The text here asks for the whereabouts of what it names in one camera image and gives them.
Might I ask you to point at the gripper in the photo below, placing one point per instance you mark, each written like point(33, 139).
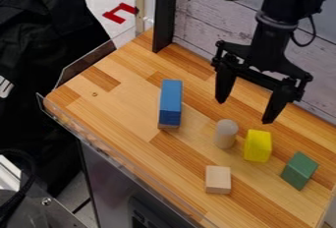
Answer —
point(269, 50)

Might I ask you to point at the black cloth bag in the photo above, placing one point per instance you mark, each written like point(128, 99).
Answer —
point(39, 58)

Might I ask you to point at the beige wooden cube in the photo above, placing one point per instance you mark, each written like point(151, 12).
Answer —
point(218, 179)

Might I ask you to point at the beige cylinder block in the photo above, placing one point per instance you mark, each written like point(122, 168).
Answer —
point(226, 133)

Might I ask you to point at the yellow cube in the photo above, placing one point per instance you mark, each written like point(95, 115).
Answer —
point(257, 146)

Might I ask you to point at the blue long block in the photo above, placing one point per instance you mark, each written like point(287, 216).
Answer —
point(170, 102)

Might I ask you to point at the green cube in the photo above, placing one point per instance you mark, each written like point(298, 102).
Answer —
point(299, 170)

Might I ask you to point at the black post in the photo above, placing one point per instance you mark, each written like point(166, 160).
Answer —
point(164, 12)

